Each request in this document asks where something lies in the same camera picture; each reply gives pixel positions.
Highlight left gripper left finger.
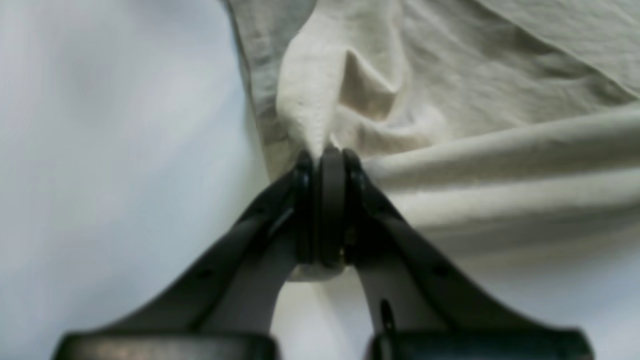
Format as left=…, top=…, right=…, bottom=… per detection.
left=55, top=151, right=314, bottom=360

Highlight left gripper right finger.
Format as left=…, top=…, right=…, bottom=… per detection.
left=322, top=148, right=593, bottom=360

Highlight cream white T-shirt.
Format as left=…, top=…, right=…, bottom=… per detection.
left=226, top=0, right=639, bottom=260

